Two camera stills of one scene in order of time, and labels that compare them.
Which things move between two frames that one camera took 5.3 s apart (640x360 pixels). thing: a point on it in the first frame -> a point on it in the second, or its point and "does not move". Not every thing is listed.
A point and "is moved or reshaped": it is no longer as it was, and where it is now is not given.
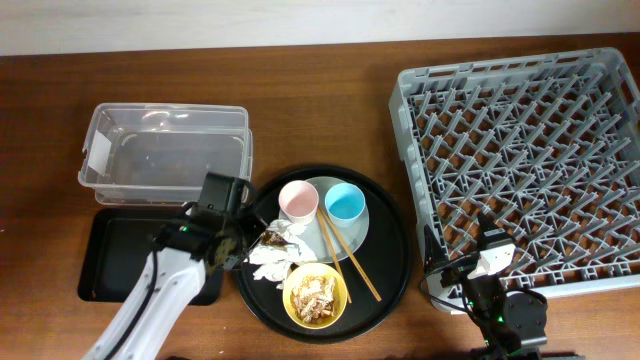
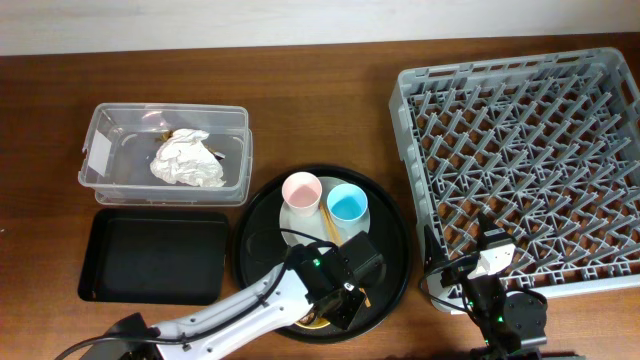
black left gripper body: x=247 y=227 -> x=347 y=312
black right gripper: x=434 y=255 does not move
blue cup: x=345 y=203 does not move
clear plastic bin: x=160 y=154 does not move
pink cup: x=299 y=200 is moved or reshaped
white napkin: x=272 y=261 -> x=184 y=158
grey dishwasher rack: x=548 y=146 does not move
